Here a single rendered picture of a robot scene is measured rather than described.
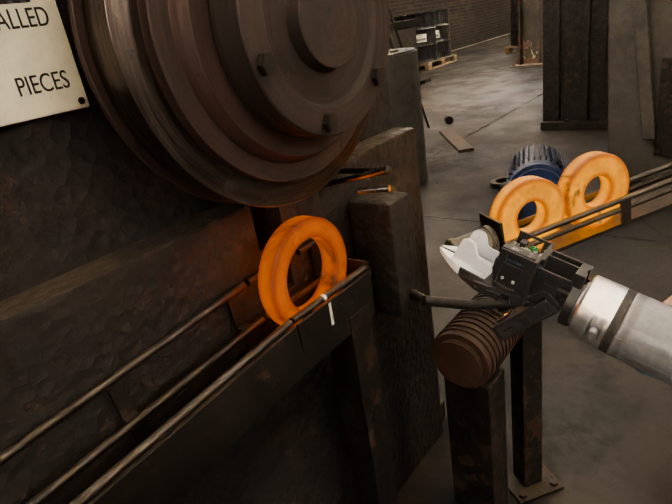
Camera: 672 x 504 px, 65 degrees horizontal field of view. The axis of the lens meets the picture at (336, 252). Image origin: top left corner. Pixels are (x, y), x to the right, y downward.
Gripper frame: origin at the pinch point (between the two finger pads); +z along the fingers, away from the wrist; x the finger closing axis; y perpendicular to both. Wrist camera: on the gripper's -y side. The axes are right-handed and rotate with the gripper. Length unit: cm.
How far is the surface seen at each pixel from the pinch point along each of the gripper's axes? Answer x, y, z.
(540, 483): -31, -69, -26
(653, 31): -259, 5, 24
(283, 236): 17.7, 2.3, 18.5
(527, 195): -28.9, 1.1, -1.4
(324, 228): 9.1, 0.5, 17.6
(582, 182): -39.2, 3.1, -8.1
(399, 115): -221, -65, 140
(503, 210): -24.6, -1.6, 0.9
